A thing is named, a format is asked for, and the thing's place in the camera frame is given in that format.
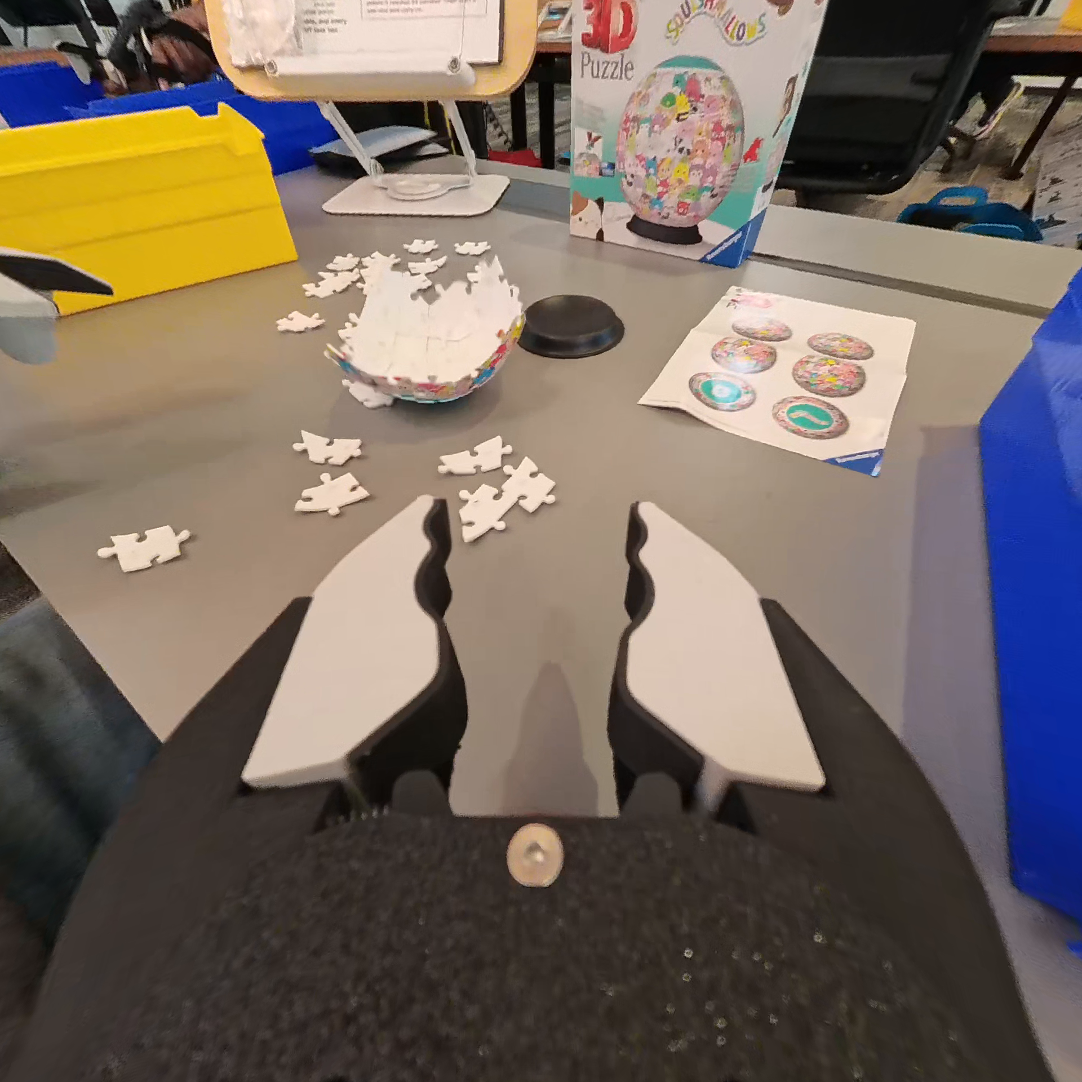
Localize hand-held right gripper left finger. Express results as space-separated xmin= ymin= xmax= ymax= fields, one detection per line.
xmin=241 ymin=494 xmax=468 ymax=817

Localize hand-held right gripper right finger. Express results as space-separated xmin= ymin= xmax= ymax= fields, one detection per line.
xmin=607 ymin=500 xmax=827 ymax=817

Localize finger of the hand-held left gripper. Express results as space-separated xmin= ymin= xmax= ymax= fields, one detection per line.
xmin=0 ymin=249 xmax=115 ymax=297
xmin=0 ymin=279 xmax=60 ymax=365

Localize white puzzle ball shell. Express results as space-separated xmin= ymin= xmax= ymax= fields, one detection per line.
xmin=325 ymin=254 xmax=527 ymax=405

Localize heap of white puzzle pieces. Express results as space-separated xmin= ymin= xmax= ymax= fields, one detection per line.
xmin=303 ymin=239 xmax=493 ymax=299

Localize black round ball stand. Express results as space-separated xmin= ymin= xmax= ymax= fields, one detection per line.
xmin=517 ymin=294 xmax=625 ymax=358

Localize colourful puzzle ball box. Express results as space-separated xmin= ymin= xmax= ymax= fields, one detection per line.
xmin=568 ymin=0 xmax=830 ymax=270

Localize yellow plastic bin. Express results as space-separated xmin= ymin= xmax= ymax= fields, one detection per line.
xmin=0 ymin=101 xmax=299 ymax=316

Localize printed instruction sheet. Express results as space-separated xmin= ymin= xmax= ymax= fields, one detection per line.
xmin=638 ymin=286 xmax=918 ymax=478

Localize person's blue jeans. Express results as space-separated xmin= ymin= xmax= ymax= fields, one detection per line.
xmin=0 ymin=600 xmax=162 ymax=931

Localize wooden clipboard with papers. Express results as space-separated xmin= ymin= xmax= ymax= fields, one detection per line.
xmin=203 ymin=0 xmax=539 ymax=104

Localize blue fabric bag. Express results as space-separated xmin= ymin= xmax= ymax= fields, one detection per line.
xmin=896 ymin=186 xmax=1045 ymax=243

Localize printed paper sheet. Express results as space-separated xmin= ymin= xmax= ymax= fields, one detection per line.
xmin=1031 ymin=127 xmax=1082 ymax=248

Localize black office chair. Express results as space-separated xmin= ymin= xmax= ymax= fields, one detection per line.
xmin=776 ymin=0 xmax=1000 ymax=197

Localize brown table black legs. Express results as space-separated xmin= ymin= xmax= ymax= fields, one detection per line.
xmin=985 ymin=12 xmax=1082 ymax=180

